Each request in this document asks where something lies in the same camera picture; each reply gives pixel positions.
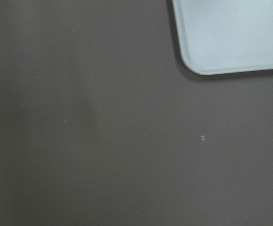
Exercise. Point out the cream rabbit tray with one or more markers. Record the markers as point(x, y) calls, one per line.
point(225, 36)

